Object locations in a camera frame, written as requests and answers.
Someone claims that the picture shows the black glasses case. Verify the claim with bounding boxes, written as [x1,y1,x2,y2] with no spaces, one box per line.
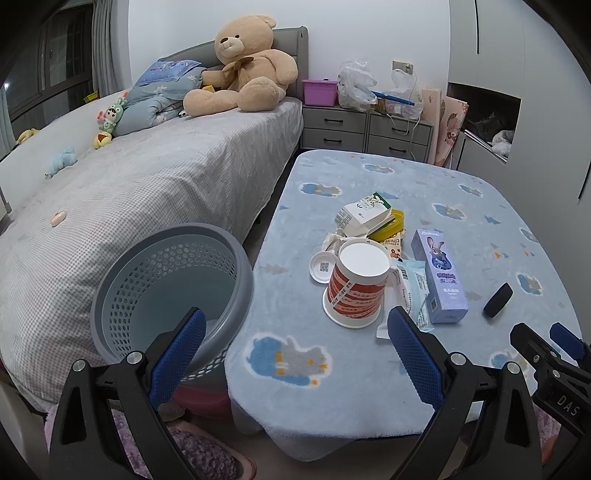
[483,283,513,319]

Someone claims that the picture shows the purple rabbit toothpaste box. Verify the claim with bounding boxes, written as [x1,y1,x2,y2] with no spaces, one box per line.
[411,229,468,324]

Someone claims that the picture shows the light blue wipes packet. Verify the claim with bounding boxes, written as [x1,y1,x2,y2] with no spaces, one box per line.
[377,259,433,340]

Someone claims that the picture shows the red white paper cup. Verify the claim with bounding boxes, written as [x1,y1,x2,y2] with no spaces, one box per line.
[322,238,391,329]

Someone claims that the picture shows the white green milk carton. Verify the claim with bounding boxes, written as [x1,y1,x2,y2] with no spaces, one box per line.
[335,192,393,237]

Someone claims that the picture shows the white round lid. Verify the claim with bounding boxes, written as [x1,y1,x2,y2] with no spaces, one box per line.
[308,251,337,285]

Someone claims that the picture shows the orange snack wrapper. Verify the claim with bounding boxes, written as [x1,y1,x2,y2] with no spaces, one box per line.
[382,231,404,261]

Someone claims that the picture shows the grey perforated trash basket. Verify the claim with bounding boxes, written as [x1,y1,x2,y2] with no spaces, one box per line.
[90,223,253,388]

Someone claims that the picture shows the pink purple slipper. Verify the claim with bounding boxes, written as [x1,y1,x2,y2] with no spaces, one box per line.
[112,410,257,479]

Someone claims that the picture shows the blue patterned fleece table cloth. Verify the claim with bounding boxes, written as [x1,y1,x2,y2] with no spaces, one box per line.
[224,148,584,463]

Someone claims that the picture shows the small pink oval object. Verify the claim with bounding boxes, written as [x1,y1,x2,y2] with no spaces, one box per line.
[50,211,67,227]

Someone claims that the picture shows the pink cartoon board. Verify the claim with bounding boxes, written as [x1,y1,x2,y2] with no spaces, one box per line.
[422,88,469,167]

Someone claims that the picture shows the small blue plush toy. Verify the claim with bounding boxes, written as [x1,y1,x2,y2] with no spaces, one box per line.
[45,147,77,179]

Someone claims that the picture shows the clear plastic bag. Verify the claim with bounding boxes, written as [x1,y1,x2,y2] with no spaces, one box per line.
[386,68,424,121]
[338,60,378,112]

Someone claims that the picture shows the bed with grey checked sheet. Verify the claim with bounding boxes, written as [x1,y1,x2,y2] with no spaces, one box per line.
[1,98,304,411]

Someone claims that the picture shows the grey drawer nightstand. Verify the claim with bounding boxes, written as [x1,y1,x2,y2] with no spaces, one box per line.
[301,105,433,163]

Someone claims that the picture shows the yellow plush toy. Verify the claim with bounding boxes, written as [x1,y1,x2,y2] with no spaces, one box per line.
[16,128,38,145]

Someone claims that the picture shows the small green doll toy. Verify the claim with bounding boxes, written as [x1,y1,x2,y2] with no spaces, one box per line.
[93,92,127,149]

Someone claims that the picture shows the purple storage box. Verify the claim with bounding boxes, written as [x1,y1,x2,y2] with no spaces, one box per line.
[303,79,338,107]

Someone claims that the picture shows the blue folded quilt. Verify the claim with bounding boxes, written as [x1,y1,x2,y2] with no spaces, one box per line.
[113,59,205,136]

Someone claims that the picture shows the large tan teddy bear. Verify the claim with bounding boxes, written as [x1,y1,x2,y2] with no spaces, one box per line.
[183,15,298,117]

